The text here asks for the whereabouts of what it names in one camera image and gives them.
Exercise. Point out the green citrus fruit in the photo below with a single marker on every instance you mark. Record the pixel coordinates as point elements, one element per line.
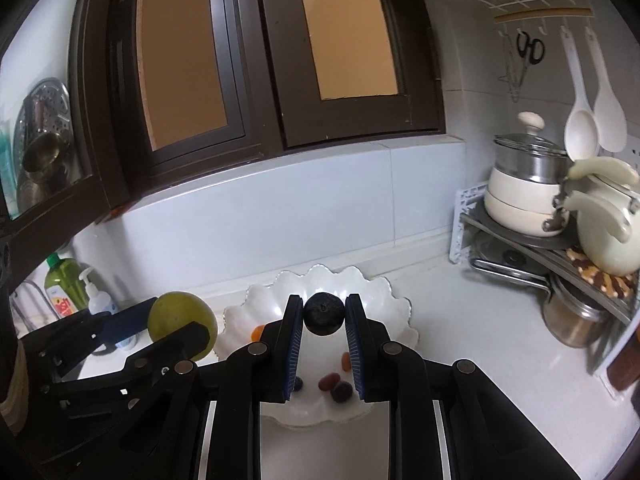
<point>175,315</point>

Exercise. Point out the steel pot lid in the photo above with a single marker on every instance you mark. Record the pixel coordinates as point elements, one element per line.
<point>505,260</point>

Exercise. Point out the white scalloped bowl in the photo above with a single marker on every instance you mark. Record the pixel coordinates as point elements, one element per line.
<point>385,310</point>

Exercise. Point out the steel pot with glass lid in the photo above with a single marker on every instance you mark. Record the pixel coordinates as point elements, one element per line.
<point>530,157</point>

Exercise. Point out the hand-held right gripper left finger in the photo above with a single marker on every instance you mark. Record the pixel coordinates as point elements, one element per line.
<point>295,350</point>

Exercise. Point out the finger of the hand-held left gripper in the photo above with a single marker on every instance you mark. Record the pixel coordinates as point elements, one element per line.
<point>190,345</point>
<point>127,322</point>

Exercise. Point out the glass jar of red sauce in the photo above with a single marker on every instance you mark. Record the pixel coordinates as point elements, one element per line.
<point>624,366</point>

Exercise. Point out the brown window frame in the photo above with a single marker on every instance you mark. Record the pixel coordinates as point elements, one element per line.
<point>265,60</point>

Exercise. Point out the red-purple grape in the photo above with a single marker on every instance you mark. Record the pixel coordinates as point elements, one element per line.
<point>328,382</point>

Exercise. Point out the black scissors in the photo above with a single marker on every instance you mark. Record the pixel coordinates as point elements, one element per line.
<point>531,49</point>

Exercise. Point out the brown beaded trivet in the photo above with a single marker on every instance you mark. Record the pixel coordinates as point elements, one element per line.
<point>600,275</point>

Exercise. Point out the stainless steel pot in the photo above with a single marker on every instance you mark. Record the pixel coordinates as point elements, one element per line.
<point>575,316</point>

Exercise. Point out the blueberry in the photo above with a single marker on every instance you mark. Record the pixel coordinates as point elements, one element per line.
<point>298,384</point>

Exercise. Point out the cream pan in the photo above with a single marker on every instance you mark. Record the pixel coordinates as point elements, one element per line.
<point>517,202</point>

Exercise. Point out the orange tangerine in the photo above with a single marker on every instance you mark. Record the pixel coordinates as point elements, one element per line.
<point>257,333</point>

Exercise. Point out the grey corner shelf rack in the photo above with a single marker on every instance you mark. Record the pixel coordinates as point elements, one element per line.
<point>467,210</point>

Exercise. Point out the green dish soap bottle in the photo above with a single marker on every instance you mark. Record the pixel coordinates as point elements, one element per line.
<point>62,290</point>

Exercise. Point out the cream enamel kettle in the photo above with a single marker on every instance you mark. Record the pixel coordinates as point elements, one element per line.
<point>605,232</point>

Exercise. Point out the dark plum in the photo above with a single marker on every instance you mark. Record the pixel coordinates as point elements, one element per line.
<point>325,312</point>
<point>342,393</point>

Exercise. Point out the white pump soap bottle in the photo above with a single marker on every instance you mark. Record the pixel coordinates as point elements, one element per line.
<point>101,301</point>

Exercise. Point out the slim chrome faucet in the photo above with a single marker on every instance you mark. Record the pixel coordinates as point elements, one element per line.
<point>31,291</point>

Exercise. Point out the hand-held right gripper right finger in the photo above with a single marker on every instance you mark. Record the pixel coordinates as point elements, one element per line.
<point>356,350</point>

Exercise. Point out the white plastic spoon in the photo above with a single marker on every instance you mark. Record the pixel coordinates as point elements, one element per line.
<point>580,127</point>
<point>609,115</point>

